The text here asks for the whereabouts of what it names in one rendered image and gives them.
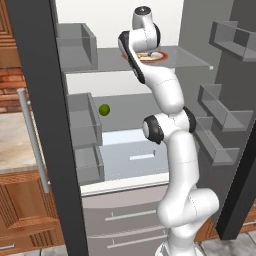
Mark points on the grey fridge body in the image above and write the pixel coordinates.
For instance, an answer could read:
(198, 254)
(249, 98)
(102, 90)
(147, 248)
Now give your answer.
(116, 86)

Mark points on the dark grey fridge door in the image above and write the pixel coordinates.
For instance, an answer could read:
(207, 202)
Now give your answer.
(50, 100)
(233, 76)

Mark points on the pale blue crisper drawer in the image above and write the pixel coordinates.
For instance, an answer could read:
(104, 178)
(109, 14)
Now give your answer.
(133, 156)

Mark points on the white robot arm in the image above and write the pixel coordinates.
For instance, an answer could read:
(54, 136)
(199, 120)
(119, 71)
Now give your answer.
(181, 160)

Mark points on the green lime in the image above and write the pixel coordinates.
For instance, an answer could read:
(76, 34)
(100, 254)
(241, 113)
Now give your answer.
(104, 110)

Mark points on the glass fridge shelf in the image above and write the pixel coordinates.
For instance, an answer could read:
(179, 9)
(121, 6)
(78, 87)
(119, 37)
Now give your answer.
(106, 60)

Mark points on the grey door bin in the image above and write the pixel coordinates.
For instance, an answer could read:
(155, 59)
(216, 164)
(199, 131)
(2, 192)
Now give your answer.
(75, 46)
(233, 41)
(216, 150)
(83, 123)
(88, 165)
(226, 113)

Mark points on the orange rimmed white plate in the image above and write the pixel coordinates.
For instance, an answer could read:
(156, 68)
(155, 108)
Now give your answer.
(160, 56)

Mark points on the wooden wall cupboard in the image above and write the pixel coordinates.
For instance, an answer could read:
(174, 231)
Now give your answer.
(6, 33)

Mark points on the grey freezer drawer front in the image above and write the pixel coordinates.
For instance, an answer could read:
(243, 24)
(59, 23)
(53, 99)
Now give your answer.
(126, 203)
(133, 248)

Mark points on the wooden base cupboard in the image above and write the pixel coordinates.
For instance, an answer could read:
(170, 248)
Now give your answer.
(26, 210)
(208, 231)

